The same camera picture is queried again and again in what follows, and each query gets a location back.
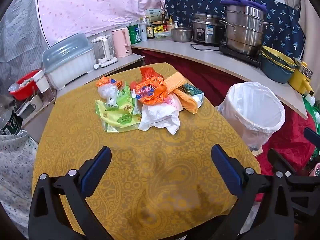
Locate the white lidded jar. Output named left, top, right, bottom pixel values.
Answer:
left=33, top=69, right=55, bottom=103

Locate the dark sauce bottle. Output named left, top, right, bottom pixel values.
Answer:
left=146, top=16, right=155, bottom=40

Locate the orange cloth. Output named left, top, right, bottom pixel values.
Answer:
left=164, top=71, right=198, bottom=115

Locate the covered white dish rack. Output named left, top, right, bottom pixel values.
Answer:
left=41, top=32, right=97, bottom=91

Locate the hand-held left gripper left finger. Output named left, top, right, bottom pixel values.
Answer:
left=28, top=146, right=112, bottom=240

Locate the dark red curtain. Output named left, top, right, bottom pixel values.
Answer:
left=144, top=49, right=240, bottom=105

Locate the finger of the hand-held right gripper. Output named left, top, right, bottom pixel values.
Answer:
left=304, top=127, right=320, bottom=146
left=267, top=149, right=293, bottom=176

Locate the small green snack packet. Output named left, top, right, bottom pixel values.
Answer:
left=116, top=81, right=137, bottom=108

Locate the pale cardboard box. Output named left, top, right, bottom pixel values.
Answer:
left=145, top=8, right=163, bottom=22

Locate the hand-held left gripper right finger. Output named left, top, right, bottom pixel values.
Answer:
left=211, top=144, right=298, bottom=240

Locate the red plastic bag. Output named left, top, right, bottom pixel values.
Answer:
left=139, top=67, right=160, bottom=83

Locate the purple cloth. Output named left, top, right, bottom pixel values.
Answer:
left=220, top=0, right=268, bottom=12

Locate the black induction cooker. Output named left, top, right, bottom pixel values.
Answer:
left=219, top=45, right=262, bottom=68

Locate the metal cup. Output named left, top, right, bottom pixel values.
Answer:
left=29, top=94, right=44, bottom=110

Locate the floral cloth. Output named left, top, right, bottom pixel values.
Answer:
left=0, top=129, right=39, bottom=238

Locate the small steel pot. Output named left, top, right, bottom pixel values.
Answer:
left=171, top=23, right=193, bottom=43

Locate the steel rice cooker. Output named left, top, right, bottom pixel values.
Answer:
left=192, top=12, right=224, bottom=47

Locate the white paper towel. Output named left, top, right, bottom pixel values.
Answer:
left=138, top=97, right=181, bottom=135

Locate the red crinkled cloth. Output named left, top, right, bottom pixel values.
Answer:
left=255, top=107, right=317, bottom=202

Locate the large steel steamer pot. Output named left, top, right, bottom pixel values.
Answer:
left=219, top=4, right=274, bottom=57

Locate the clear plastic container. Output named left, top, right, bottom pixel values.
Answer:
left=154, top=31, right=173, bottom=41

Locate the black power cord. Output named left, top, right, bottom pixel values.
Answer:
left=190, top=43, right=222, bottom=53

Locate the pink electric kettle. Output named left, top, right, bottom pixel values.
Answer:
left=111, top=27, right=132, bottom=58

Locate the white glass electric kettle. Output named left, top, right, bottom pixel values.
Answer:
left=90, top=35, right=118, bottom=68

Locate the green drink carton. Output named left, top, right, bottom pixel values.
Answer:
left=181, top=83, right=205, bottom=108

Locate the small orange snack packet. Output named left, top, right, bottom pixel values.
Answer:
left=96, top=76, right=123, bottom=89

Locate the pink dotted cloth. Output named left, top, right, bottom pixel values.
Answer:
left=35, top=0, right=175, bottom=45

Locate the white bottle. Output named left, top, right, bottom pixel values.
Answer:
left=139, top=21, right=148, bottom=42

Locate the yellow pot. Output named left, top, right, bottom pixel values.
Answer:
left=287, top=58, right=315, bottom=94

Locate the blue yellow bowl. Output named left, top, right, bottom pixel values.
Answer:
left=260, top=55, right=295, bottom=84
left=261, top=45, right=297, bottom=67

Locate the red basin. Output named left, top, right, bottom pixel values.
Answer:
left=9, top=70, right=42, bottom=100

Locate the green can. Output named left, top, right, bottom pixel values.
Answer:
left=127, top=24, right=140, bottom=45

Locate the large green snack packet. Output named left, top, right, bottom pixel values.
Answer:
left=94, top=99, right=143, bottom=133

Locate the large orange snack bag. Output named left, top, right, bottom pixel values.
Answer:
left=135, top=76, right=173, bottom=105

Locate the clear plastic bag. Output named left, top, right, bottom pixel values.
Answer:
left=97, top=84, right=119, bottom=105

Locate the white lined waste bin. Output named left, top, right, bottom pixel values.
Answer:
left=217, top=81, right=286, bottom=153

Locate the blue patterned cloth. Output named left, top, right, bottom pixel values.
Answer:
left=164, top=0, right=306, bottom=55

